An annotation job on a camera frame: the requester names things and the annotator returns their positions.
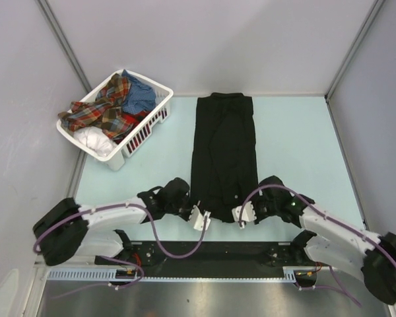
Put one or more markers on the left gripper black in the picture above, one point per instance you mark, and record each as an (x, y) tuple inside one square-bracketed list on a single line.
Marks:
[(191, 203)]

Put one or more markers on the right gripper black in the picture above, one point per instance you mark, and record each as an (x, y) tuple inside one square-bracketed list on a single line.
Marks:
[(258, 218)]

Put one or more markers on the black long sleeve shirt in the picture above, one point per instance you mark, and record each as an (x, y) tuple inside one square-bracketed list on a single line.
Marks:
[(224, 164)]

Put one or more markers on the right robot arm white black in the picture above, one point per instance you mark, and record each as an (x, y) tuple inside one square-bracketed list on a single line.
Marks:
[(365, 255)]

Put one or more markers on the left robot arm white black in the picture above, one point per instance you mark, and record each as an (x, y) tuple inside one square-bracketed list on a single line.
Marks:
[(70, 229)]

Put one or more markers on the plaid long sleeve shirt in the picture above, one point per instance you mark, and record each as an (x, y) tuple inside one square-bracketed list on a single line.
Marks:
[(105, 112)]

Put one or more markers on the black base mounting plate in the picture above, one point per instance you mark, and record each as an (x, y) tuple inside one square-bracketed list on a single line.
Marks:
[(219, 260)]

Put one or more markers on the red shirt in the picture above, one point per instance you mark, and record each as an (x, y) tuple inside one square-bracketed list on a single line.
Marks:
[(134, 119)]

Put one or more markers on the white shirt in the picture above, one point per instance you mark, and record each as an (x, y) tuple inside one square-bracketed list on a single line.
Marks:
[(95, 139)]

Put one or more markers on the blue shirt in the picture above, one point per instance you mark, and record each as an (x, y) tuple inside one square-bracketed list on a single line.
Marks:
[(141, 97)]

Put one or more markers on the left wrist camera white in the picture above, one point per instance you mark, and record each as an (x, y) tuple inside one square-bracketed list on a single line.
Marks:
[(199, 220)]

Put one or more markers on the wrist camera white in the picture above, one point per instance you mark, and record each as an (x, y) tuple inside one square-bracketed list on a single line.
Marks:
[(199, 220), (244, 214)]

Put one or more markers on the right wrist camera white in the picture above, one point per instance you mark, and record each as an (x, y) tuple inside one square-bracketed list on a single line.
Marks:
[(244, 214)]

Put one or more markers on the white slotted cable duct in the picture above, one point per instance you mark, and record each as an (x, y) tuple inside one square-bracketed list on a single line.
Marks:
[(119, 275)]

